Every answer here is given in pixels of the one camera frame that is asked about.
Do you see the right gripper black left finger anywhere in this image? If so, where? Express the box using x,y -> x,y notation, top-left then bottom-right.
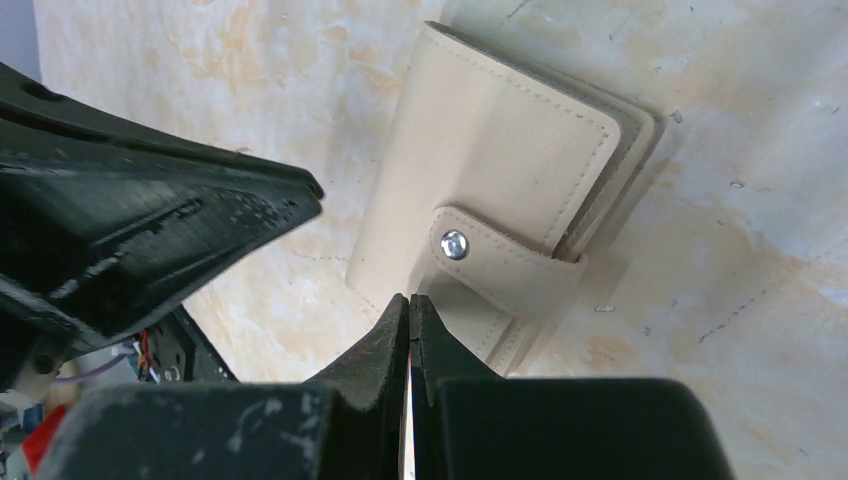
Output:
39,294 -> 409,479

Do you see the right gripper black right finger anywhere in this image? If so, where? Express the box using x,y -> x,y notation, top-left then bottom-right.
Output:
409,295 -> 733,479

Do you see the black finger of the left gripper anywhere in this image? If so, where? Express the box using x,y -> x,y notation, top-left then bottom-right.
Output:
1,66 -> 324,391

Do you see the beige leather card holder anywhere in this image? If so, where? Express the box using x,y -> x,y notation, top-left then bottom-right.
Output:
346,21 -> 658,375

